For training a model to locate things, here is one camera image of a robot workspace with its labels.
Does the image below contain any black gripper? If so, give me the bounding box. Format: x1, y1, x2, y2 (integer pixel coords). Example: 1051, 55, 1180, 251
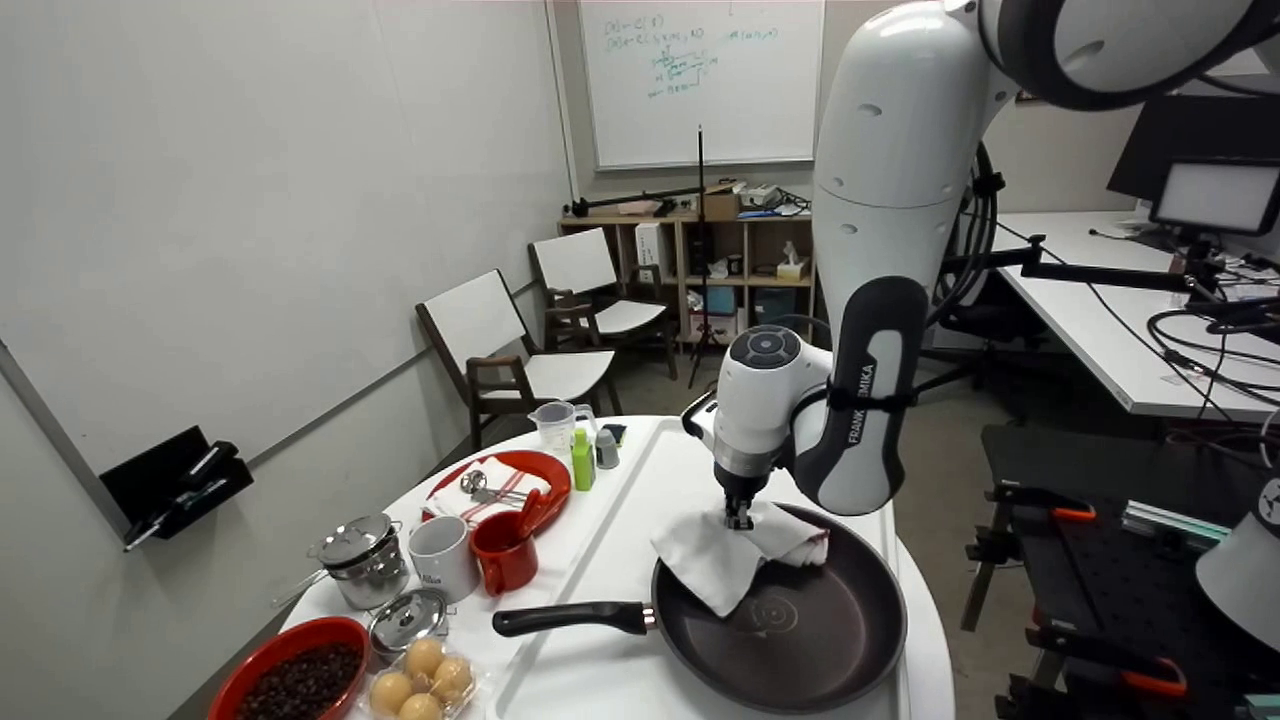
714, 465, 763, 522

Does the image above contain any white red-striped tissue cloth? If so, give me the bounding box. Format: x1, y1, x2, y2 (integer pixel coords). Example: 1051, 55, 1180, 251
654, 504, 832, 620

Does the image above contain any black frying pan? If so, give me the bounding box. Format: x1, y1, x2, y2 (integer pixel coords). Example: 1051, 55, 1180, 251
492, 504, 908, 712

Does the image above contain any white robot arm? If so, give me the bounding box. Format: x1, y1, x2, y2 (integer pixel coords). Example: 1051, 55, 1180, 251
700, 0, 1278, 527

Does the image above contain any grey salt shaker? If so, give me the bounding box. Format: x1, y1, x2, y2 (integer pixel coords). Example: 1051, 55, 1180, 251
596, 422, 626, 469

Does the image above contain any green sauce bottle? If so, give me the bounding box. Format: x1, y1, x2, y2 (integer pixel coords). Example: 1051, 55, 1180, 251
573, 426, 596, 492

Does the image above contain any red plate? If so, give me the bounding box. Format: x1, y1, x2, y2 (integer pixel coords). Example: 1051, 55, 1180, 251
423, 447, 573, 534

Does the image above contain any clear measuring cup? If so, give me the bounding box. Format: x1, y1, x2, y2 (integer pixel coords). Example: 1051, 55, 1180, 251
530, 401, 591, 460

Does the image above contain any wooden shelf unit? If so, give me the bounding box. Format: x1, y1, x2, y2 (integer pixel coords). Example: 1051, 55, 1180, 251
565, 188, 818, 349

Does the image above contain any red mug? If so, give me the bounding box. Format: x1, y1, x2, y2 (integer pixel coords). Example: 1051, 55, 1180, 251
467, 511, 539, 594

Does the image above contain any white folded napkin on plate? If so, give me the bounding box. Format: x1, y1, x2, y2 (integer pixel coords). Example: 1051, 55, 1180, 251
428, 460, 551, 522

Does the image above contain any white folding chair back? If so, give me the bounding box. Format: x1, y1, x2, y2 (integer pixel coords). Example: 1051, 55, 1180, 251
531, 229, 676, 364

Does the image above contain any white folding chair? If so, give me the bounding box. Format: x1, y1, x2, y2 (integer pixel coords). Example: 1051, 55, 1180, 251
416, 271, 620, 438
531, 229, 676, 364

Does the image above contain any white mug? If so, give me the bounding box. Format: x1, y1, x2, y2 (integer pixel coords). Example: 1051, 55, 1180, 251
409, 516, 477, 600

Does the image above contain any white folding chair front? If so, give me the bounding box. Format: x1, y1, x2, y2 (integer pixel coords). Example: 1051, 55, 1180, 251
416, 271, 620, 438

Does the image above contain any bag of round breads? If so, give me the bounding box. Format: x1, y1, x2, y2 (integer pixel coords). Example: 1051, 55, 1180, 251
364, 634, 477, 720

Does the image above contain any metal lidded tin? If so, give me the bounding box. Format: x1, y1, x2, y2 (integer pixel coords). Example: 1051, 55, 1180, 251
316, 516, 409, 612

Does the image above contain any white office desk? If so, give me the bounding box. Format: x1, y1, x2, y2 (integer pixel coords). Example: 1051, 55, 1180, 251
995, 213, 1280, 422

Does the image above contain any red bowl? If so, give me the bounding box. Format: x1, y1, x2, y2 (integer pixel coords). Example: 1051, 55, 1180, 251
209, 616, 374, 720

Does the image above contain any computer monitor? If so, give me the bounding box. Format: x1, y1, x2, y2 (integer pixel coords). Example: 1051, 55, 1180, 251
1108, 94, 1280, 207

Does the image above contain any whiteboard on wall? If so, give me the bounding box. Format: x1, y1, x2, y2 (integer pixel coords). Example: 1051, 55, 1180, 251
579, 0, 826, 173

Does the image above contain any black wall tray holder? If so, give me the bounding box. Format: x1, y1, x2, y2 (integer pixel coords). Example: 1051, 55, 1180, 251
106, 426, 251, 548

